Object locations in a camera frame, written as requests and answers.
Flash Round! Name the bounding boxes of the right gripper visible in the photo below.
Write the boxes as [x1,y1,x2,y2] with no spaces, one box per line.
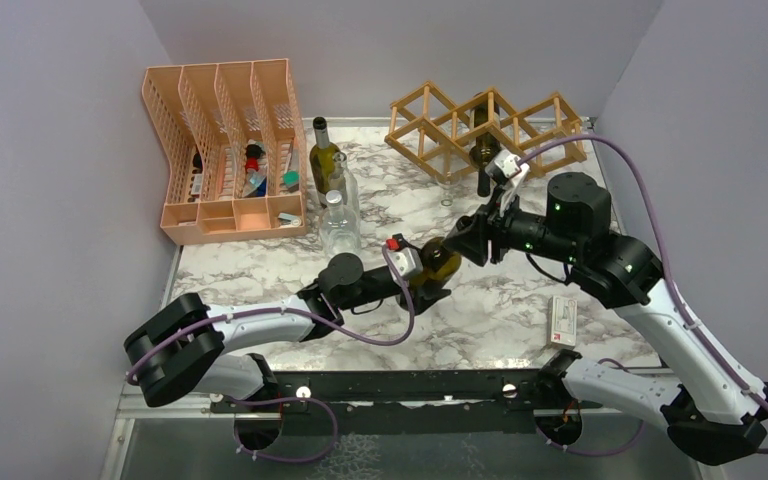
[443,184,583,267]

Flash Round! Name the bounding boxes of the green bottle silver cap front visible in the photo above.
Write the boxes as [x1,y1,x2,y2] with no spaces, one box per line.
[420,237,462,289]

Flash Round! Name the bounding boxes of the green bottle silver cap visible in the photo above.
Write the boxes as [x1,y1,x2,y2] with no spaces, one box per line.
[309,116,340,206]
[420,237,462,289]

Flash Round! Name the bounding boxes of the squat clear glass bottle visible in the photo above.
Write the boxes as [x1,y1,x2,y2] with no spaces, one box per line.
[319,190,362,257]

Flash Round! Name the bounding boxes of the slim clear glass bottle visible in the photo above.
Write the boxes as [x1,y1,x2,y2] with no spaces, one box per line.
[329,151,360,218]

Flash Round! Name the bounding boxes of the green bottle black cap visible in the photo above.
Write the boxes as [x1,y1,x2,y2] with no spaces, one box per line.
[469,103,501,197]

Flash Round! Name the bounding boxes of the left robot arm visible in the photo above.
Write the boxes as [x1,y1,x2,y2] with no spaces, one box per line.
[124,234,462,411]

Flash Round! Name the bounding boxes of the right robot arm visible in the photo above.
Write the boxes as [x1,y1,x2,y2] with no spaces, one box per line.
[444,172,768,466]

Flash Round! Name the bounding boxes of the wooden lattice wine rack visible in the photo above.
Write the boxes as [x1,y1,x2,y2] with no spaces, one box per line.
[385,81,584,178]

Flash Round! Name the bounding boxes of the small white red box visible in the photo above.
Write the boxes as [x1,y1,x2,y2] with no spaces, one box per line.
[548,296,578,348]

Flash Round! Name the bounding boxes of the small items in organizer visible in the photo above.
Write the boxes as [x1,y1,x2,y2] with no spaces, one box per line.
[179,141,304,232]

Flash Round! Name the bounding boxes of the peach plastic file organizer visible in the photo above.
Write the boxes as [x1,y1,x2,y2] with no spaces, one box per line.
[142,59,309,246]

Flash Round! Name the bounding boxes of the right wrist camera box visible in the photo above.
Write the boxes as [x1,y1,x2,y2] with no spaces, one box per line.
[484,149,530,217]

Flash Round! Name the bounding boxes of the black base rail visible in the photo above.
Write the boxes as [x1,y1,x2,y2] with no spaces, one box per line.
[210,368,570,436]

